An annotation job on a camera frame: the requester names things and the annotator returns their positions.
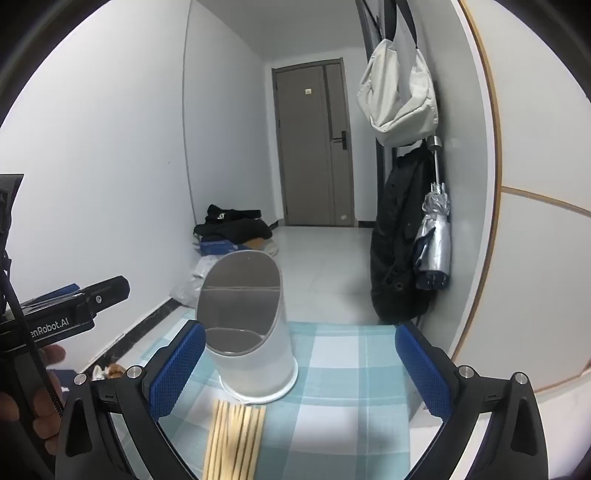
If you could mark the brown suede shoe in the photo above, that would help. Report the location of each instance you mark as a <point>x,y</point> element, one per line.
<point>116,370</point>

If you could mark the brown cardboard box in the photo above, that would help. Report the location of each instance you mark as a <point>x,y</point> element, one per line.
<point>263,244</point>

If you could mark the white printed cloth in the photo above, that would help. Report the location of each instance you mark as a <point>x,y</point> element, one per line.
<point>98,373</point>

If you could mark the white plastic parcel bag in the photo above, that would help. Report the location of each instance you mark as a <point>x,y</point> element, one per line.
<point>205,267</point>

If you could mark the black metal door frame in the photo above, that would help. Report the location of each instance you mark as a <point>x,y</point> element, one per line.
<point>369,37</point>

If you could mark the grey utensil holder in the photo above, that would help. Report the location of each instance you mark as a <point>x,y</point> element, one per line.
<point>258,360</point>

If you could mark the grey door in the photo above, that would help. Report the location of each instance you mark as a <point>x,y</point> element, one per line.
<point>309,161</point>

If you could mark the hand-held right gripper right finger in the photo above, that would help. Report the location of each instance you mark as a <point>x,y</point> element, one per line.
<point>422,369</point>

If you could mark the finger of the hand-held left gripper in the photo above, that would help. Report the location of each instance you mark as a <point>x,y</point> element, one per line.
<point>108,293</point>

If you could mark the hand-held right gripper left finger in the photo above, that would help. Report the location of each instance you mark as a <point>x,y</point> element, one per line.
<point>178,369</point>

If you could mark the white shoulder bag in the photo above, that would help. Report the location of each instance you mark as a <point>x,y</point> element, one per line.
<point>397,101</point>

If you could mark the black backpack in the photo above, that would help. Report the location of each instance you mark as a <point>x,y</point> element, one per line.
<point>399,240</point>

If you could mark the pile of black clothes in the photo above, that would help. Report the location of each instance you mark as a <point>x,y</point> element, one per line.
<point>233,224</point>

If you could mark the bundle of wooden chopsticks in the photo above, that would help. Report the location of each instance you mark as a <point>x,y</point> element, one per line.
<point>235,443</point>

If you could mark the blue box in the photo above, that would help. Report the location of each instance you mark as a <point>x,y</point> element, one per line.
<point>217,246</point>

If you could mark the person's left hand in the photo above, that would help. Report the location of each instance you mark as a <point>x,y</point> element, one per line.
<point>44,422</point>

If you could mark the white wardrobe with wood trim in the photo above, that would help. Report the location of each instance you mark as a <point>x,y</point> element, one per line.
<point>535,277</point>

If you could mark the silver folded umbrella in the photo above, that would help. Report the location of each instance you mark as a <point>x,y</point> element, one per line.
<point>434,244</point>

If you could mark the teal checked tablecloth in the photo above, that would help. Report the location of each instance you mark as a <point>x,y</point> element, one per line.
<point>332,415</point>

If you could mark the grey plastic parcel bag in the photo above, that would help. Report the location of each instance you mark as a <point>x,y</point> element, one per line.
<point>184,290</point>

